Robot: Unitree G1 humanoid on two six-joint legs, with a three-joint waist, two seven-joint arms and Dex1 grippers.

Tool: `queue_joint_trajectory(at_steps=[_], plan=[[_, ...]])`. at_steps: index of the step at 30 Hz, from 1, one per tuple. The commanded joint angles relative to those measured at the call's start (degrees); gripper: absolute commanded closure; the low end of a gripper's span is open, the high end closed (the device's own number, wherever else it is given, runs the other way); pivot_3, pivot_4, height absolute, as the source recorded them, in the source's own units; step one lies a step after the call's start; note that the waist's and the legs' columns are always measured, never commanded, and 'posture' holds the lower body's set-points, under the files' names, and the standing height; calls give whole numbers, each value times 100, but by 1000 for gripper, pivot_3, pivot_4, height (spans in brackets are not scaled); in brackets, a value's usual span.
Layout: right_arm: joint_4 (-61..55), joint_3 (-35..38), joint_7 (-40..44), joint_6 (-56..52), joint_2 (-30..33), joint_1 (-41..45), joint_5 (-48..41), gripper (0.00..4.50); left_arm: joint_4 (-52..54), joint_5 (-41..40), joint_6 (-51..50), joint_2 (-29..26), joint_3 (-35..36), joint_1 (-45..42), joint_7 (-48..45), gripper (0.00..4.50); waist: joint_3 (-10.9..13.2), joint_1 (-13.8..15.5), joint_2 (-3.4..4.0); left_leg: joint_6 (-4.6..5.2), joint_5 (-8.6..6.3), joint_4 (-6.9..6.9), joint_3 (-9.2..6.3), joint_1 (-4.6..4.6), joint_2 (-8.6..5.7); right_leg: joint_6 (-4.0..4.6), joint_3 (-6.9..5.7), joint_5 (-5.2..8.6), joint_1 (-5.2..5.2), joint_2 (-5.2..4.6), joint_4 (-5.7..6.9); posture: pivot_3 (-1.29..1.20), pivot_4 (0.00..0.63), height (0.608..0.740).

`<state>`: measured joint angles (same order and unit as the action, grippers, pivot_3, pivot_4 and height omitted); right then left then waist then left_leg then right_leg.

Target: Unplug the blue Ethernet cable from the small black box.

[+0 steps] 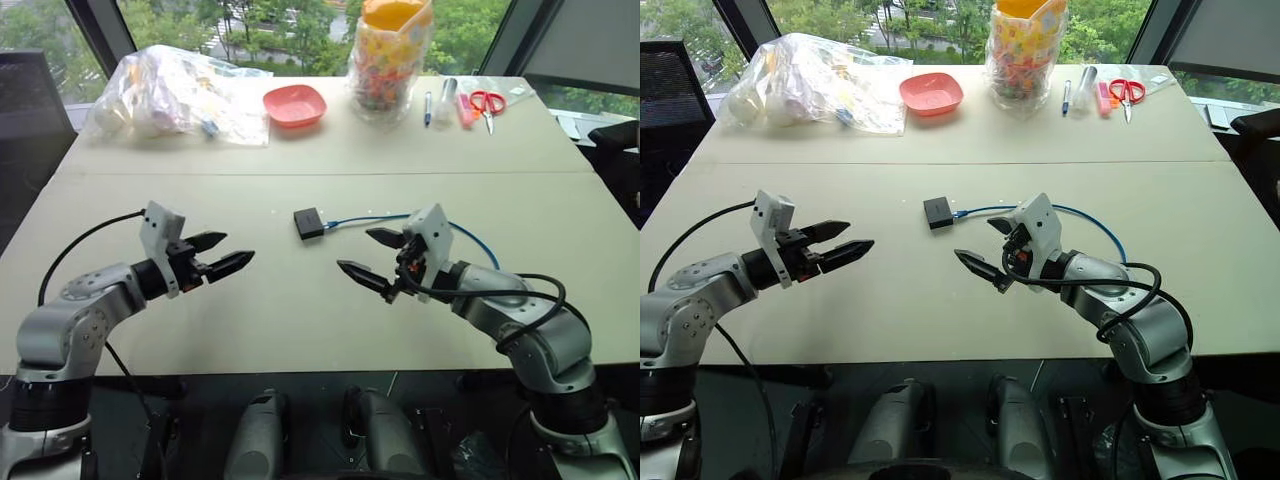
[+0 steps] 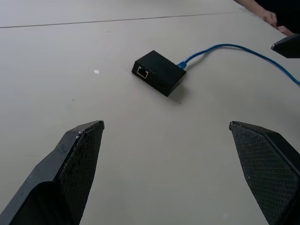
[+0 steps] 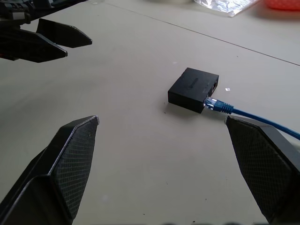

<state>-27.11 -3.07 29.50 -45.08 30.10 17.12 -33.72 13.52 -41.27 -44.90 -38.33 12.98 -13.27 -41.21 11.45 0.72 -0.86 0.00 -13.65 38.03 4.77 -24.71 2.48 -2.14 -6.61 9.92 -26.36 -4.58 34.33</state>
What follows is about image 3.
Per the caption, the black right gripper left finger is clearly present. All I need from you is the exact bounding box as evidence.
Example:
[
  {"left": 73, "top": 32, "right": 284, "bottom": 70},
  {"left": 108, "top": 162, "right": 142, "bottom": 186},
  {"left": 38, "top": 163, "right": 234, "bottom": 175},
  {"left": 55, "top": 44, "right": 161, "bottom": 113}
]
[{"left": 0, "top": 115, "right": 100, "bottom": 225}]

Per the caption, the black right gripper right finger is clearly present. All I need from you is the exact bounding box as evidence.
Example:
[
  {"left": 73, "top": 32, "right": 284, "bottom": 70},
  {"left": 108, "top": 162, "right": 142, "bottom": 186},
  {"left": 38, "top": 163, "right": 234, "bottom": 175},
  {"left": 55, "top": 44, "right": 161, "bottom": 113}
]
[{"left": 224, "top": 115, "right": 300, "bottom": 225}]

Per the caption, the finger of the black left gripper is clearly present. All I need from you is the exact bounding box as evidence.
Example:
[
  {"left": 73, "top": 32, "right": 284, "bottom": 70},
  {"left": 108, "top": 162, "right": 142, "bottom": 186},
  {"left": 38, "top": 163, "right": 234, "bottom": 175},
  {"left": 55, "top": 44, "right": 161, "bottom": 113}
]
[
  {"left": 0, "top": 29, "right": 69, "bottom": 63},
  {"left": 36, "top": 18, "right": 93, "bottom": 48}
]

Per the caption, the small black network box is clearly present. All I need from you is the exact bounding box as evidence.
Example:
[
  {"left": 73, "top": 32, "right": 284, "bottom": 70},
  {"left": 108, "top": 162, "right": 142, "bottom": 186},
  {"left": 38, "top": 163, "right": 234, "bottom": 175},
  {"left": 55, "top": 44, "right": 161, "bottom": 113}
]
[{"left": 167, "top": 67, "right": 220, "bottom": 115}]

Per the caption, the orange plastic basket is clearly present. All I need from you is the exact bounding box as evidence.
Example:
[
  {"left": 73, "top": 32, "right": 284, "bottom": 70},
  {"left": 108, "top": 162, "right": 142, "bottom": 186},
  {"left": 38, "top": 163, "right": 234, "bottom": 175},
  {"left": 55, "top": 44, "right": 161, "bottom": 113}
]
[{"left": 264, "top": 0, "right": 300, "bottom": 11}]

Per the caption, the clear crinkled plastic bag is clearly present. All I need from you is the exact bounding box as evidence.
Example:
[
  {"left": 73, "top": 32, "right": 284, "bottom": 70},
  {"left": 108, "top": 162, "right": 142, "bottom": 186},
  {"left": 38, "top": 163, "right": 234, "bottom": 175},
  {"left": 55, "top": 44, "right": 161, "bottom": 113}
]
[{"left": 193, "top": 0, "right": 254, "bottom": 18}]

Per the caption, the blue Ethernet cable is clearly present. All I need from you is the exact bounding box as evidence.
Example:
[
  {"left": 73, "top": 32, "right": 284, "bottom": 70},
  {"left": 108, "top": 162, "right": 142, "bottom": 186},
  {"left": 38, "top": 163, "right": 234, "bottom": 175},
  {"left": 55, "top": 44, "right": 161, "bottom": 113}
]
[{"left": 203, "top": 96, "right": 300, "bottom": 141}]

